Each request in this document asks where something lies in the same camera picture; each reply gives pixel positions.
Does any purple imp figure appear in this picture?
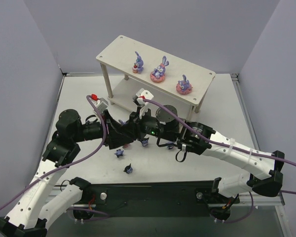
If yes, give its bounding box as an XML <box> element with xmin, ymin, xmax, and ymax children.
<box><xmin>114</xmin><ymin>149</ymin><xmax>124</xmax><ymax>158</ymax></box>

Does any large bunny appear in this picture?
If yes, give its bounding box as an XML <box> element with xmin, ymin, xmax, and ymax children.
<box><xmin>150</xmin><ymin>56</ymin><xmax>169</xmax><ymax>83</ymax></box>

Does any purple bunny with red cake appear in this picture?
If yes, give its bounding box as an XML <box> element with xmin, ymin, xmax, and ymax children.
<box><xmin>132</xmin><ymin>51</ymin><xmax>144</xmax><ymax>74</ymax></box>

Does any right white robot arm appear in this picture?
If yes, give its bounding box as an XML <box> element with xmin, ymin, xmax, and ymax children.
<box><xmin>124</xmin><ymin>109</ymin><xmax>284</xmax><ymax>198</ymax></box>

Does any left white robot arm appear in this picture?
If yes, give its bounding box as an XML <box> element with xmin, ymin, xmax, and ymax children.
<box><xmin>0</xmin><ymin>109</ymin><xmax>137</xmax><ymax>237</ymax></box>

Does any light wooden two-tier shelf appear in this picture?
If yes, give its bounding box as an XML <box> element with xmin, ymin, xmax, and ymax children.
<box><xmin>96</xmin><ymin>35</ymin><xmax>216</xmax><ymax>119</ymax></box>

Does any purple-headed figure black bow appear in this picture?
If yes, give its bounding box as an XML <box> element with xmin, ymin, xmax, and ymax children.
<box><xmin>166</xmin><ymin>142</ymin><xmax>175</xmax><ymax>150</ymax></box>

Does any black-headed figure purple bow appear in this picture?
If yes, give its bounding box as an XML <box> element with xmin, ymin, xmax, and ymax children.
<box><xmin>140</xmin><ymin>138</ymin><xmax>149</xmax><ymax>147</ymax></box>

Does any black imp figure front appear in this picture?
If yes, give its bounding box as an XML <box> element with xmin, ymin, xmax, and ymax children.
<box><xmin>124</xmin><ymin>164</ymin><xmax>133</xmax><ymax>174</ymax></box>

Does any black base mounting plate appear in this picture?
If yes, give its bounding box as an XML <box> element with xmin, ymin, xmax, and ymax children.
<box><xmin>74</xmin><ymin>181</ymin><xmax>240</xmax><ymax>219</ymax></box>

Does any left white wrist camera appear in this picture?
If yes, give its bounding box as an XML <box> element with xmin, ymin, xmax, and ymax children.
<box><xmin>91</xmin><ymin>94</ymin><xmax>109</xmax><ymax>115</ymax></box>

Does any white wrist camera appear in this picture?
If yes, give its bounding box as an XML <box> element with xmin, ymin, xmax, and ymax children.
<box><xmin>133</xmin><ymin>88</ymin><xmax>154</xmax><ymax>119</ymax></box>
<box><xmin>91</xmin><ymin>94</ymin><xmax>109</xmax><ymax>115</ymax></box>

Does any black loop cable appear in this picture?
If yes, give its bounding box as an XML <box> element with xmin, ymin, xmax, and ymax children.
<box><xmin>175</xmin><ymin>149</ymin><xmax>187</xmax><ymax>163</ymax></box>

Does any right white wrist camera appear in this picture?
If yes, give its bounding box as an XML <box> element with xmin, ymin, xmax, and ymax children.
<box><xmin>133</xmin><ymin>88</ymin><xmax>154</xmax><ymax>119</ymax></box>

